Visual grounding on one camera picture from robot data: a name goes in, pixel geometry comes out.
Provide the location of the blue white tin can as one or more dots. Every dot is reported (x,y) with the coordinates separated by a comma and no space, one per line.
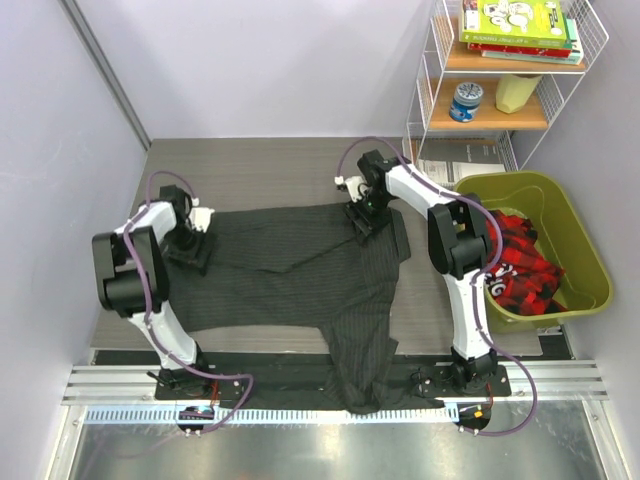
(466,100)

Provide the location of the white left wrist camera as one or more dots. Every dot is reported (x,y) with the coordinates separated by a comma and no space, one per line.
(200,216)

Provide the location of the perforated cable duct strip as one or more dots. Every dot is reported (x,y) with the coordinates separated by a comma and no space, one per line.
(183,414)

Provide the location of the red book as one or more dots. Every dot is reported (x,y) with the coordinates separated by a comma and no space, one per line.
(522,50)

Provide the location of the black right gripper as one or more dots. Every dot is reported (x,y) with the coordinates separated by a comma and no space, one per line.
(355,212)

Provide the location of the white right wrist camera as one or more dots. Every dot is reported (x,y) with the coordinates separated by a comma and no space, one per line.
(355,186)

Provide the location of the red black plaid shirt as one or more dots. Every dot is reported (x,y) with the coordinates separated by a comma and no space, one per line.
(523,281)

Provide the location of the grey pinstriped long sleeve shirt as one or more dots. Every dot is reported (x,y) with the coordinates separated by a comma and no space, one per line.
(303,266)

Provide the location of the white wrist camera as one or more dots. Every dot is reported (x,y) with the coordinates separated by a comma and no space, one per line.
(200,216)
(355,186)

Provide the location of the white wire shelf rack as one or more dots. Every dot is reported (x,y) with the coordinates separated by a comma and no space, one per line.
(492,79)

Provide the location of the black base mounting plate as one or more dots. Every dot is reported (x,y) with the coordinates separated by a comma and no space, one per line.
(409,382)

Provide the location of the teal book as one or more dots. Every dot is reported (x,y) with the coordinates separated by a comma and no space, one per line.
(574,55)

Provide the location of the aluminium extrusion rail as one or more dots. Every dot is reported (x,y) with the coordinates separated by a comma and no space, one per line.
(565,380)

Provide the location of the olive green plastic bin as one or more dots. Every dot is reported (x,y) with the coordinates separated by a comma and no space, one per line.
(586,288)

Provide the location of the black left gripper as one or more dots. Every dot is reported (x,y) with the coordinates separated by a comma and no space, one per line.
(196,257)

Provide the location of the green board game box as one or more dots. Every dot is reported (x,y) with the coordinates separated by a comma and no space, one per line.
(533,23)

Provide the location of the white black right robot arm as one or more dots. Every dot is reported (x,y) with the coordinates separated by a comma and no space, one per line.
(459,245)

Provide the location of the grey booklet with papers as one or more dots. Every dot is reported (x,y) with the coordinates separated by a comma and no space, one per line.
(447,161)

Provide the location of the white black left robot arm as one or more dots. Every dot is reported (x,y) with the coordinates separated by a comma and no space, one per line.
(132,280)

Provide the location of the pale yellow faceted vase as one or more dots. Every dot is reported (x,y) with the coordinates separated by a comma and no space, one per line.
(514,90)

